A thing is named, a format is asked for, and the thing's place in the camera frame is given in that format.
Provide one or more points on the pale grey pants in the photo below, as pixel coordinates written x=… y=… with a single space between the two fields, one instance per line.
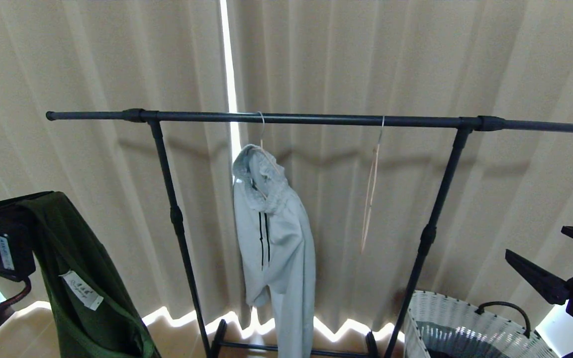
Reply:
x=286 y=248

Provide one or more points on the beige curtain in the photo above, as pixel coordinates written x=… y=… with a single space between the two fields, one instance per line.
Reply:
x=416 y=59

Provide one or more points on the black clothes rack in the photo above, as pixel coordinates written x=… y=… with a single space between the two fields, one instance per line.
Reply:
x=316 y=119

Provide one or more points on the white laundry basket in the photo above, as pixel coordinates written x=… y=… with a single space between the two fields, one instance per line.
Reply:
x=440 y=311

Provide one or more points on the pink clothes hanger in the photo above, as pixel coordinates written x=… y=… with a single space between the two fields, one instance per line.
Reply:
x=262 y=130
x=371 y=199

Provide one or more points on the green printed T-shirt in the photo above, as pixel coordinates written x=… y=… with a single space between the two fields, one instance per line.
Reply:
x=67 y=238

